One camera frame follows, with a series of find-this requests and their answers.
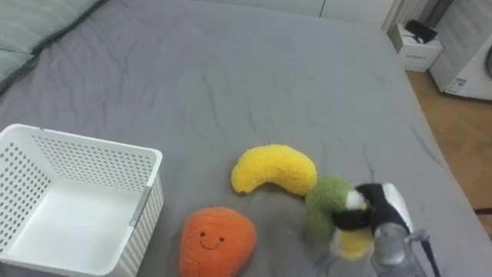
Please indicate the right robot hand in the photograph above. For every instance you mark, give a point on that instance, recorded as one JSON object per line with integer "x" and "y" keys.
{"x": 380, "y": 207}

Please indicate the green and yellow soft toy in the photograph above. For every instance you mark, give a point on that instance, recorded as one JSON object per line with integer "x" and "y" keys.
{"x": 324, "y": 204}

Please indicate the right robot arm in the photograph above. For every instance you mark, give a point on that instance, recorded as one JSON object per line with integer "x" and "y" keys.
{"x": 394, "y": 250}

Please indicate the yellow banana soft toy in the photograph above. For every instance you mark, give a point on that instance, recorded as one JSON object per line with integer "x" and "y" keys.
{"x": 274, "y": 167}

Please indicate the white cardboard box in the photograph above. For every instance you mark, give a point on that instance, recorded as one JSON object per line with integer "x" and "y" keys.
{"x": 417, "y": 50}

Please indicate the orange smiling fruit soft toy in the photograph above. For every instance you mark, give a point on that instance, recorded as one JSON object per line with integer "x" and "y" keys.
{"x": 217, "y": 242}

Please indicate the white washing machine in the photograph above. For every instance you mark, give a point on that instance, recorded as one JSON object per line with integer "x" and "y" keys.
{"x": 467, "y": 54}

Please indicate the black object on box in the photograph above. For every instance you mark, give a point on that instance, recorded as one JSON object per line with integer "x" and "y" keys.
{"x": 421, "y": 31}

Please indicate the grey bed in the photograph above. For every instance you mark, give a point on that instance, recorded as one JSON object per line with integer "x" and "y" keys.
{"x": 215, "y": 84}

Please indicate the white perforated plastic basket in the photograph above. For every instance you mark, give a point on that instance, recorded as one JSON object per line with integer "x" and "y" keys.
{"x": 73, "y": 215}

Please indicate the grey-green pillow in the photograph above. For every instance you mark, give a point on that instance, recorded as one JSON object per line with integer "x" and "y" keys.
{"x": 34, "y": 23}

